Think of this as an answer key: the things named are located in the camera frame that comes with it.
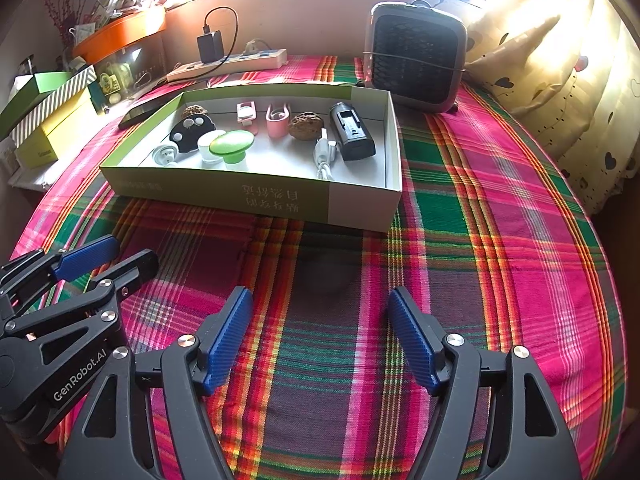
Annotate striped cardboard box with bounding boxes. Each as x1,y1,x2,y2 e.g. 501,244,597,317
12,65,98,146

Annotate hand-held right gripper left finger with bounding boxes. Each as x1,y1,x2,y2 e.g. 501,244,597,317
55,285,255,480

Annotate black massager body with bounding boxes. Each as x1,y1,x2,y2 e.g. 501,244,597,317
329,101,377,162

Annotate small green ornament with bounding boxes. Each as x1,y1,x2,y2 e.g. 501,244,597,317
97,72,123,103

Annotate green mushroom massager head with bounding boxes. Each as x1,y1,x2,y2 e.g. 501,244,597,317
208,130,256,170

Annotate black charger cable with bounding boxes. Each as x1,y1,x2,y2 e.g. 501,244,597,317
202,6,239,63

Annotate grey ball massager head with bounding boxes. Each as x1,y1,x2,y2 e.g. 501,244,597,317
151,143,181,167

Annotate black and white disc head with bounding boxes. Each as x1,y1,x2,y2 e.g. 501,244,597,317
169,116,215,155

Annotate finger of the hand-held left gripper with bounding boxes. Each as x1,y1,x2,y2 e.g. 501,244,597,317
0,248,160,338
0,234,121,311

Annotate orange tray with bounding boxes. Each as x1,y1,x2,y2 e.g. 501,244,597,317
72,7,167,64

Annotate black smartphone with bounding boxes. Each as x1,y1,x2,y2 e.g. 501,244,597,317
118,95,177,130

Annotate red flower branches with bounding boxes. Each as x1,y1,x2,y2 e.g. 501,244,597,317
40,0,88,51

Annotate white flat tray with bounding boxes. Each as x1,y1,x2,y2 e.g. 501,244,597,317
7,157,66,191

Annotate pink and green plaid blanket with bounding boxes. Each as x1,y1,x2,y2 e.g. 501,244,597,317
10,55,628,480

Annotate grey small fan heater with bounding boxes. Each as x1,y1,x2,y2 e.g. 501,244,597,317
362,1,468,113

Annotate black charger adapter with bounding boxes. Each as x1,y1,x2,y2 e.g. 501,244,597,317
196,31,224,64

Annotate pink clip with mint pad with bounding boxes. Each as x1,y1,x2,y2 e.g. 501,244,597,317
236,101,259,135

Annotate cream heart print curtain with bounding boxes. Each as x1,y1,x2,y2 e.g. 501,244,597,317
462,0,640,216

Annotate beige power strip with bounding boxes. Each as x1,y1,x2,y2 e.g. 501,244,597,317
166,49,288,83

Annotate green and white cardboard box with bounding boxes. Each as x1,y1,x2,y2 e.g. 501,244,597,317
99,82,404,233

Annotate white charging cable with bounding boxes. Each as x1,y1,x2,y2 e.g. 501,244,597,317
313,127,339,181

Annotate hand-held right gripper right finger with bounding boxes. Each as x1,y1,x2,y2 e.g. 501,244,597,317
387,286,583,480

